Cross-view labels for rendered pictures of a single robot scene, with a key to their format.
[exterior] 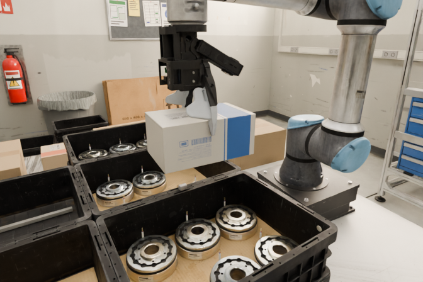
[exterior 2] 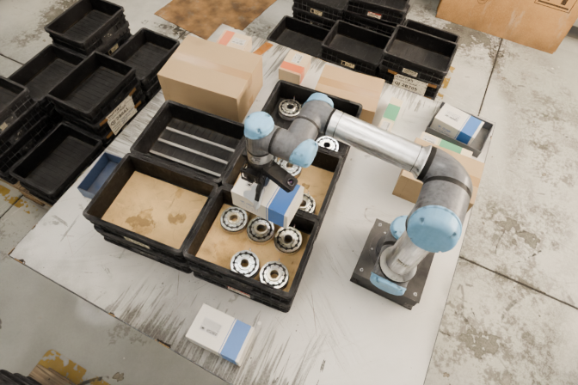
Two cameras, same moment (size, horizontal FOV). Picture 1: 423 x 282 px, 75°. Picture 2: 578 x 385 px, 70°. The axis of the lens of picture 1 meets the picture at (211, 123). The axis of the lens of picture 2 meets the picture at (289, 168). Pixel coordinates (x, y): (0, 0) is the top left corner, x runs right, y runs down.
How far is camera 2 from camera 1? 1.12 m
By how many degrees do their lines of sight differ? 55
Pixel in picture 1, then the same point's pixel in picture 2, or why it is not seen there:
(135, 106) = not seen: outside the picture
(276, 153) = not seen: hidden behind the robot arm
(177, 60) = (247, 169)
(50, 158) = (285, 71)
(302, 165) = not seen: hidden behind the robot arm
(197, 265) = (246, 241)
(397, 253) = (374, 349)
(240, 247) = (272, 253)
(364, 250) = (361, 326)
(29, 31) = not seen: outside the picture
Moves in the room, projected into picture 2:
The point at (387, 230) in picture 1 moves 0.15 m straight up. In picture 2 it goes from (402, 339) to (414, 330)
